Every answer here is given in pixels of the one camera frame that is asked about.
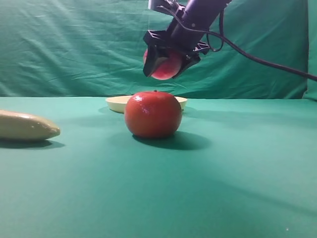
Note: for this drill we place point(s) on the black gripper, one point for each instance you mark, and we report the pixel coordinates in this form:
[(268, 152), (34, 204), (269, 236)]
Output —
[(185, 40)]

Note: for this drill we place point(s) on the red apple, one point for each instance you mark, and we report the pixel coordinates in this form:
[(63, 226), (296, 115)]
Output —
[(161, 63)]

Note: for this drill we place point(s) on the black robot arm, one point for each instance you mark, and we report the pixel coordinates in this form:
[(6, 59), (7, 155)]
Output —
[(189, 24)]

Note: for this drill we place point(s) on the yellow plate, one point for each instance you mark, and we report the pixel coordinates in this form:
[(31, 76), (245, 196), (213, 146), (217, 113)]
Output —
[(118, 103)]

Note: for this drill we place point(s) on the green backdrop cloth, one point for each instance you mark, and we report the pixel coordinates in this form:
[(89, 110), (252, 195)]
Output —
[(51, 48)]

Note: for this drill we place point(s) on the yellow banana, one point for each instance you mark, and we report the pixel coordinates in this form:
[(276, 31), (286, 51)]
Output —
[(26, 127)]

